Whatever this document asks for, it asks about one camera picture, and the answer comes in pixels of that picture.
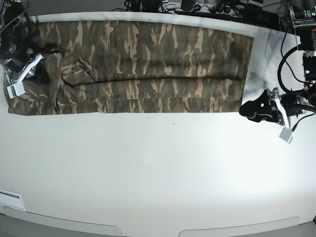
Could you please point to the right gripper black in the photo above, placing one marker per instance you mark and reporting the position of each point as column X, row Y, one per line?
column 29, row 62

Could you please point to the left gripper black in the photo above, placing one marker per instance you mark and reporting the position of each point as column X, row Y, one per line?
column 273, row 107

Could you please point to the camouflage T-shirt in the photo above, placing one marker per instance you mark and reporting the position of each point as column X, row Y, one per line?
column 133, row 67

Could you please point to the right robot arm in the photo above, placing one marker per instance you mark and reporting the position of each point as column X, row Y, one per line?
column 18, row 48

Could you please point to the black equipment clutter behind table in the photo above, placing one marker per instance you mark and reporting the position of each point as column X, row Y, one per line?
column 250, row 12

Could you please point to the white label on table edge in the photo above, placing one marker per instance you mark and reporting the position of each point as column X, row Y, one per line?
column 11, row 200

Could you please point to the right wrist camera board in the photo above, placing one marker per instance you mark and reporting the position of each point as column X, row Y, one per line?
column 15, row 90

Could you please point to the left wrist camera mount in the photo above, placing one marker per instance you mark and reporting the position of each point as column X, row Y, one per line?
column 286, row 134

